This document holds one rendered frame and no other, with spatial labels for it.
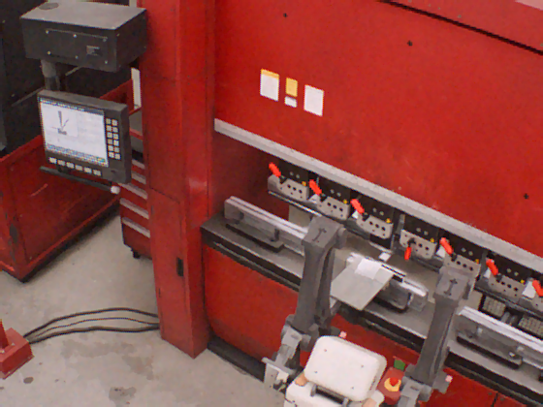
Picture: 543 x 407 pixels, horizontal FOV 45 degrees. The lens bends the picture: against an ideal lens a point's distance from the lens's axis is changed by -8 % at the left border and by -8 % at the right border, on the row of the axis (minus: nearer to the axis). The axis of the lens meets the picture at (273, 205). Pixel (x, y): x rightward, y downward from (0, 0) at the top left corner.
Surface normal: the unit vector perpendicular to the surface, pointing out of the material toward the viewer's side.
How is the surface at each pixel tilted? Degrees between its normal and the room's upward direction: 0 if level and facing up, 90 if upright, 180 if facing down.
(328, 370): 48
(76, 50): 90
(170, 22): 90
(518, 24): 90
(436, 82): 90
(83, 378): 0
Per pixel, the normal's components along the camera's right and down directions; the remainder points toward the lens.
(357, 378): -0.36, -0.18
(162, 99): -0.59, 0.46
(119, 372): 0.04, -0.80
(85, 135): -0.37, 0.54
